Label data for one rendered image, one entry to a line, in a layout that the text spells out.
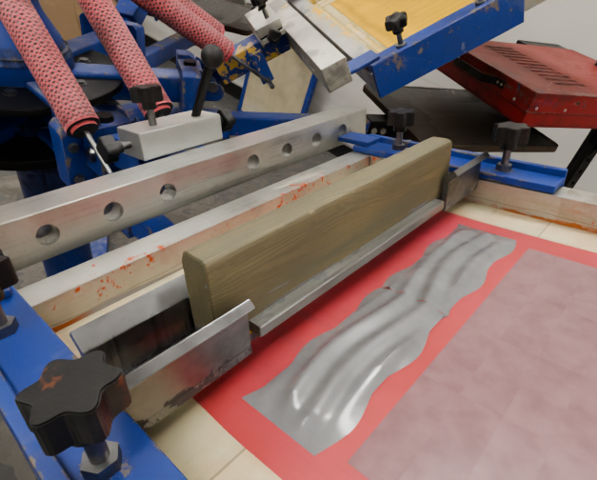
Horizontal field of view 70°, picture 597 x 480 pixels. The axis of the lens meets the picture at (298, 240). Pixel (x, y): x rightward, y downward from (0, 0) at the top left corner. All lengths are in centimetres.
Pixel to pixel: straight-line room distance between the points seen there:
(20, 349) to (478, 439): 32
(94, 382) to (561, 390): 31
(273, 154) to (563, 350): 43
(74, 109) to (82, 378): 52
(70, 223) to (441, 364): 37
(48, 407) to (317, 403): 17
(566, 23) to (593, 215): 182
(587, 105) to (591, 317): 96
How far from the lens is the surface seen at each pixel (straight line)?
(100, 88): 100
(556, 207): 61
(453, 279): 45
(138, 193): 51
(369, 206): 41
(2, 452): 162
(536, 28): 240
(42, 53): 74
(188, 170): 54
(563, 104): 129
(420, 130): 120
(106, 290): 45
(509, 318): 43
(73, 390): 22
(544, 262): 52
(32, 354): 35
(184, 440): 32
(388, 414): 32
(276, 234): 32
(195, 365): 30
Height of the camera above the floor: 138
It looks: 39 degrees down
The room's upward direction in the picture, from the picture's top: 12 degrees clockwise
